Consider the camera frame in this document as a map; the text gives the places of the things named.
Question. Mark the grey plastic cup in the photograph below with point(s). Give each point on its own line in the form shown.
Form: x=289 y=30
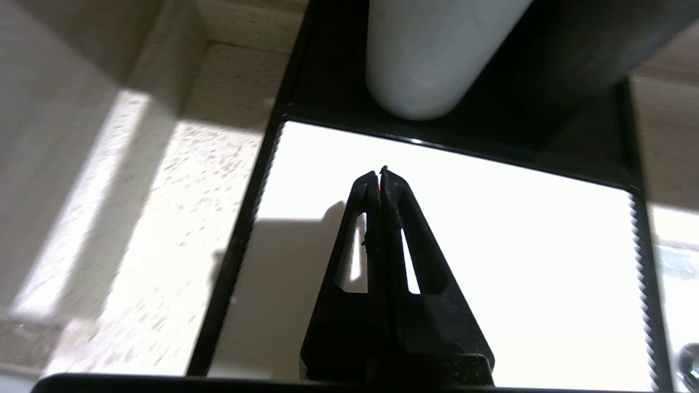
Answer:
x=426 y=54

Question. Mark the black plastic cup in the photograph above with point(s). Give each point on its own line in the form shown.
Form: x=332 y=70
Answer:
x=590 y=43

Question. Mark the white ceramic sink basin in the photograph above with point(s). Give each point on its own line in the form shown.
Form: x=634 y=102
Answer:
x=674 y=284

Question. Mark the chrome sink drain plug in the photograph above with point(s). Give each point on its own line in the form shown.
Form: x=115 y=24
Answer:
x=691 y=363

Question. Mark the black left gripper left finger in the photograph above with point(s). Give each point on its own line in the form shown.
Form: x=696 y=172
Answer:
x=338 y=327

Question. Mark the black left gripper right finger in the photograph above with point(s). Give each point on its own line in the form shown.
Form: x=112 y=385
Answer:
x=442 y=327

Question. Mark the black drawer amenity box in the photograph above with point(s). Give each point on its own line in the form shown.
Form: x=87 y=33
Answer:
x=327 y=82

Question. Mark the white rectangular sheet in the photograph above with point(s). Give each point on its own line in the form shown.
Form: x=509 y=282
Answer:
x=519 y=273

